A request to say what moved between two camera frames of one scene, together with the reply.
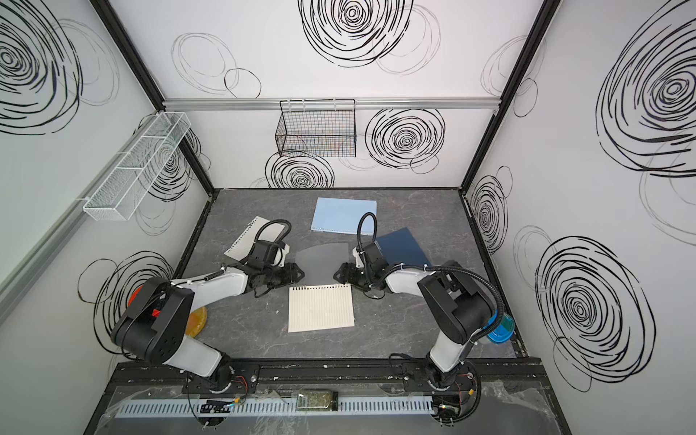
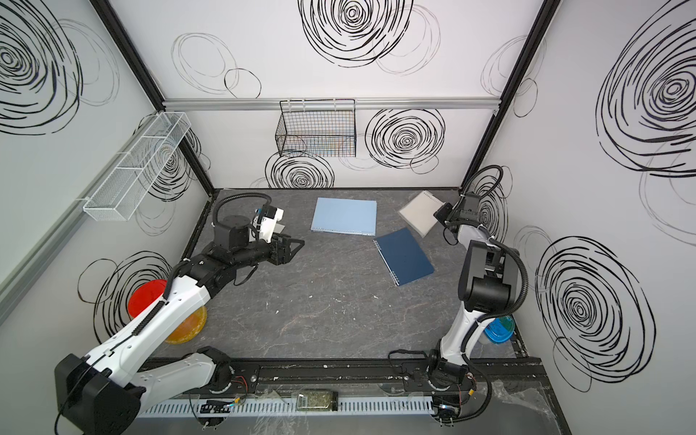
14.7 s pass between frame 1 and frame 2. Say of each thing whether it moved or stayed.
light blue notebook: stayed
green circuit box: stayed
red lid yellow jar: stayed
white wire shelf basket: stayed
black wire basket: stayed
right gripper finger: moved
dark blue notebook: stayed
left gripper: moved
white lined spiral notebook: moved
